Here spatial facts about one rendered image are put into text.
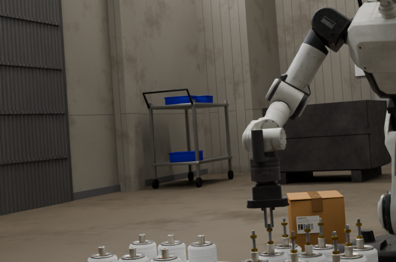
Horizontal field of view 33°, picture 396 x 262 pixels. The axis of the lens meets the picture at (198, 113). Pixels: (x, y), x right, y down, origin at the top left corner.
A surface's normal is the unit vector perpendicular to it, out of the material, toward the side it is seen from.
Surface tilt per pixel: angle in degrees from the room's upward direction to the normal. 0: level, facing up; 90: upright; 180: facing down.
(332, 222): 90
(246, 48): 90
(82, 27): 90
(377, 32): 83
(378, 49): 127
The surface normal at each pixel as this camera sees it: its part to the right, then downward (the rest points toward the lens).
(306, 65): -0.11, -0.03
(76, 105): 0.89, -0.07
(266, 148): -0.40, 0.00
